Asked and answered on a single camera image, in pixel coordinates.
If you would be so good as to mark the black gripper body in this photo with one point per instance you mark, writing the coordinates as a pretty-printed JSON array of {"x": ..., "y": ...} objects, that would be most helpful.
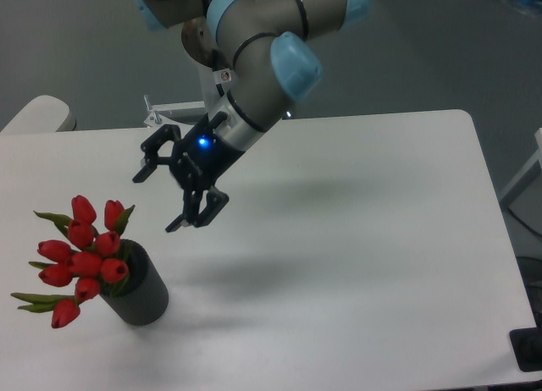
[{"x": 200, "y": 157}]

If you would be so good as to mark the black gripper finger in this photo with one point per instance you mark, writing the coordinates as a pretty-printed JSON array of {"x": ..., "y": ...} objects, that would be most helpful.
[
  {"x": 151, "y": 147},
  {"x": 199, "y": 209}
]

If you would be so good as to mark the red tulip bouquet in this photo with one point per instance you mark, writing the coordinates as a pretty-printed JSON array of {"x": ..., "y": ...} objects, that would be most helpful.
[{"x": 94, "y": 262}]

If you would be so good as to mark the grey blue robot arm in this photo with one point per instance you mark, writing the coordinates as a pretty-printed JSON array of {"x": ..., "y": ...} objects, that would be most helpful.
[{"x": 264, "y": 42}]

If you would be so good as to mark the dark grey ribbed vase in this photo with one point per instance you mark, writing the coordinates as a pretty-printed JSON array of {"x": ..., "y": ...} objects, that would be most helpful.
[{"x": 142, "y": 297}]

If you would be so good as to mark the white chair back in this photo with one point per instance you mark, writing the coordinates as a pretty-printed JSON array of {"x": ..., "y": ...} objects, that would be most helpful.
[{"x": 43, "y": 114}]

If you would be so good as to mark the black device at table edge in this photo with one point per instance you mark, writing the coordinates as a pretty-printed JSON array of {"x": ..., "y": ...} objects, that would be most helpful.
[{"x": 526, "y": 344}]

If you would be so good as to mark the white furniture frame right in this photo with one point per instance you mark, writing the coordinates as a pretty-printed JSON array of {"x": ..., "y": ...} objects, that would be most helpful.
[{"x": 524, "y": 177}]

